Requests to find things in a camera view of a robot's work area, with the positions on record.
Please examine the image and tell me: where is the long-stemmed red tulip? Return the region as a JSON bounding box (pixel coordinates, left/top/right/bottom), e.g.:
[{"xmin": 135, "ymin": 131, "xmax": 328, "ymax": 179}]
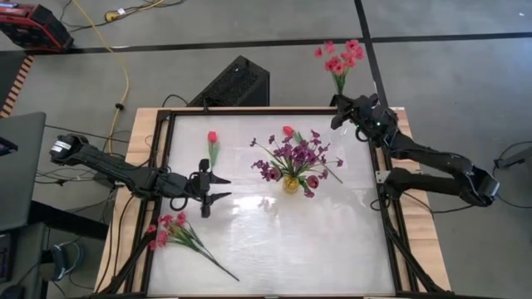
[{"xmin": 282, "ymin": 125, "xmax": 345, "ymax": 184}]

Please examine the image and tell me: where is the yellow floor cable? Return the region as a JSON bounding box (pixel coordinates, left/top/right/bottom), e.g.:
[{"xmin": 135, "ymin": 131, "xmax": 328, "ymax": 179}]
[{"xmin": 71, "ymin": 0, "xmax": 131, "ymax": 155}]

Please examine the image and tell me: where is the striped slatted panel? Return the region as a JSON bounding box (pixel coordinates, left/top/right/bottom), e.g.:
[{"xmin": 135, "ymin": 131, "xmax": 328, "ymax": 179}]
[{"xmin": 0, "ymin": 55, "xmax": 34, "ymax": 120}]

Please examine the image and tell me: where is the grey floor stand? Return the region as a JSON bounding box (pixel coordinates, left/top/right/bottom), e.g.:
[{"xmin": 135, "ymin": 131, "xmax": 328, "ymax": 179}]
[{"xmin": 494, "ymin": 144, "xmax": 532, "ymax": 171}]

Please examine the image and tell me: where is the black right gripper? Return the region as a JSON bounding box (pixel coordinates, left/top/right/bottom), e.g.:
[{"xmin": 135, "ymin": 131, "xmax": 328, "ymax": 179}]
[{"xmin": 330, "ymin": 93, "xmax": 400, "ymax": 147}]

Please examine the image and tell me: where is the red flower bunch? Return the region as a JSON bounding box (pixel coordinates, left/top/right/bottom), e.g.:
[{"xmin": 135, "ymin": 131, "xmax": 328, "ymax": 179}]
[{"xmin": 313, "ymin": 39, "xmax": 367, "ymax": 97}]

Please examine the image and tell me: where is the yellow glass vase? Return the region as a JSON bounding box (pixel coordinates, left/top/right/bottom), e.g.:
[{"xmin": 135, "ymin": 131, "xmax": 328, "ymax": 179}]
[{"xmin": 282, "ymin": 174, "xmax": 301, "ymax": 195}]

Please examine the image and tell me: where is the dark grey desk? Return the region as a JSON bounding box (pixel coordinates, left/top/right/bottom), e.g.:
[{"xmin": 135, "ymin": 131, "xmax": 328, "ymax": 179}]
[{"xmin": 0, "ymin": 222, "xmax": 49, "ymax": 299}]

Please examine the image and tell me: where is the dark handheld device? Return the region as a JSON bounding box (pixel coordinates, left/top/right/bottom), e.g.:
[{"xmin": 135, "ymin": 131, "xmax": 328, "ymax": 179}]
[{"xmin": 0, "ymin": 136, "xmax": 20, "ymax": 158}]

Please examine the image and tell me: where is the black perforated box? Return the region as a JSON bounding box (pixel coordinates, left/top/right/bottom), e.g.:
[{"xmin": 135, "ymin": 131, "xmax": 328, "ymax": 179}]
[{"xmin": 186, "ymin": 55, "xmax": 271, "ymax": 108}]

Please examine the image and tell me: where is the short-stemmed red tulip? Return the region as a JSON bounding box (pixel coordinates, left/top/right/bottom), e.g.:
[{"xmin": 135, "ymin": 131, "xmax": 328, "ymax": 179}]
[{"xmin": 206, "ymin": 130, "xmax": 222, "ymax": 172}]

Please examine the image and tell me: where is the red and black toolbox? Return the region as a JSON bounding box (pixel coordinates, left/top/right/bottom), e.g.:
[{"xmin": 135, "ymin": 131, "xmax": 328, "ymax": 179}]
[{"xmin": 0, "ymin": 2, "xmax": 75, "ymax": 53}]

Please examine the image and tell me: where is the black floor cable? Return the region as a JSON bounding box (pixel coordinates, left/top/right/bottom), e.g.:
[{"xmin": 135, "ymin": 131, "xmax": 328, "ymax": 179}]
[{"xmin": 44, "ymin": 124, "xmax": 131, "ymax": 145}]

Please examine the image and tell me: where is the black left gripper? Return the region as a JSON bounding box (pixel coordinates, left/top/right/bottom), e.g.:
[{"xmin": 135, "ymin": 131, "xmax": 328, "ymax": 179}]
[{"xmin": 160, "ymin": 159, "xmax": 232, "ymax": 219}]

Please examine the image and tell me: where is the pink-red flower bunch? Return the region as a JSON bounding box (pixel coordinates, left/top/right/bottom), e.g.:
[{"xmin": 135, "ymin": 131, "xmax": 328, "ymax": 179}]
[{"xmin": 145, "ymin": 212, "xmax": 241, "ymax": 282}]

